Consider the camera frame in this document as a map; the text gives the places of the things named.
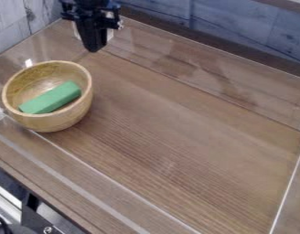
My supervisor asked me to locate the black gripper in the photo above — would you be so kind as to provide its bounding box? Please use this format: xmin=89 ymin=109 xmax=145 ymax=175
xmin=59 ymin=0 xmax=123 ymax=52

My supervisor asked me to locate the wooden bowl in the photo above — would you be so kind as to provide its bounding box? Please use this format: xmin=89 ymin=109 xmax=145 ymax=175
xmin=2 ymin=60 xmax=93 ymax=133

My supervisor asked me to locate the green rectangular block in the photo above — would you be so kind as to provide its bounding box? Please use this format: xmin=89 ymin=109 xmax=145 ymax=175
xmin=18 ymin=81 xmax=81 ymax=114

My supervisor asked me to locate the clear acrylic corner bracket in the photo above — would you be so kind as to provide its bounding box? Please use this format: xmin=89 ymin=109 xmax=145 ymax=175
xmin=73 ymin=28 xmax=113 ymax=42

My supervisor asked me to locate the clear acrylic front wall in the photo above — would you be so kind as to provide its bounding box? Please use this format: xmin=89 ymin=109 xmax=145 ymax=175
xmin=0 ymin=114 xmax=201 ymax=234

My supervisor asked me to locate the black metal table frame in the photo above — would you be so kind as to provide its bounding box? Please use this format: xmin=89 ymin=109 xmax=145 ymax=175
xmin=21 ymin=194 xmax=64 ymax=234

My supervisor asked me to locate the black cable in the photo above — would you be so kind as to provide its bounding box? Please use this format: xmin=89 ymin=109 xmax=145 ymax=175
xmin=0 ymin=213 xmax=13 ymax=234

